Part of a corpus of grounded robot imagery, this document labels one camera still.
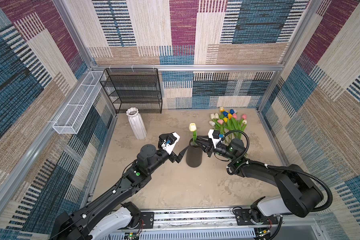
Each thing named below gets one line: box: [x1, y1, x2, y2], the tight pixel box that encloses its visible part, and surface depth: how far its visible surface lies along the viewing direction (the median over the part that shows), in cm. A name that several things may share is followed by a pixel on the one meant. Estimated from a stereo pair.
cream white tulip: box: [189, 122, 198, 147], surface depth 71 cm
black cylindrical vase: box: [186, 138, 203, 168], surface depth 92 cm
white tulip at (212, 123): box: [209, 120, 220, 130], surface depth 110 cm
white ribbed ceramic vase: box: [126, 107, 147, 140], surface depth 93 cm
